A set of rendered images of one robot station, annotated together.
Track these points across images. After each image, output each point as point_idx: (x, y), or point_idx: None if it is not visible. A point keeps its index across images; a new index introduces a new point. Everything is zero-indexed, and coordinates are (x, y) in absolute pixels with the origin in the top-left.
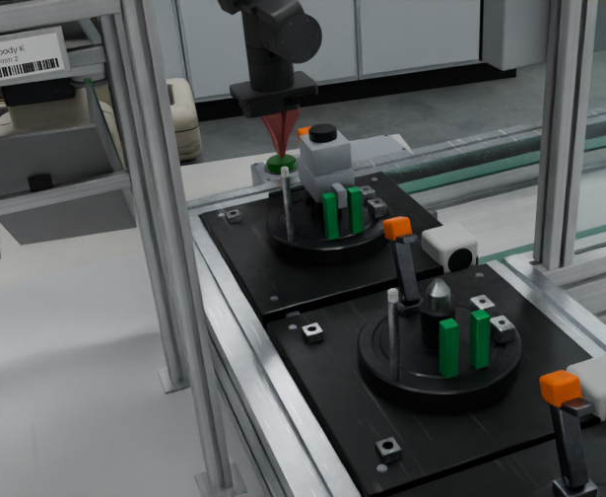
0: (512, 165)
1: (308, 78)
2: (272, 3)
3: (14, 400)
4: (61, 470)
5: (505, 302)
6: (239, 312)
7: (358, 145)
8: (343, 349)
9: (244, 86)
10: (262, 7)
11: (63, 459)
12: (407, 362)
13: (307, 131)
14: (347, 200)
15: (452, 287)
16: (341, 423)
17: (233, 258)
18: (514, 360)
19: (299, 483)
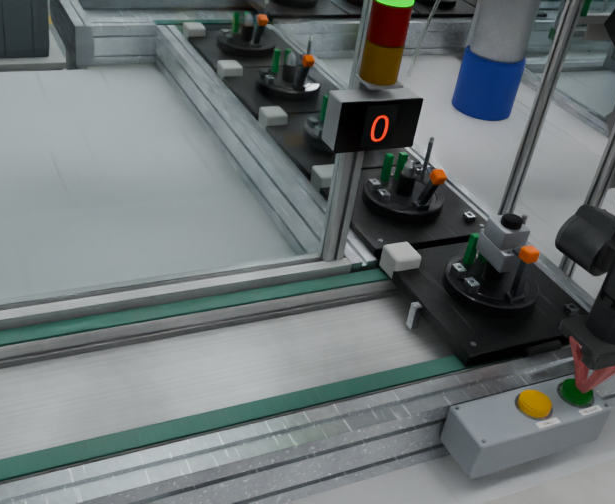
0: (339, 383)
1: (577, 333)
2: (611, 215)
3: None
4: (576, 268)
5: (366, 223)
6: None
7: (510, 424)
8: (450, 211)
9: None
10: None
11: (580, 273)
12: (417, 185)
13: (529, 246)
14: (484, 292)
15: (396, 235)
16: (440, 184)
17: (546, 276)
18: (367, 179)
19: (450, 176)
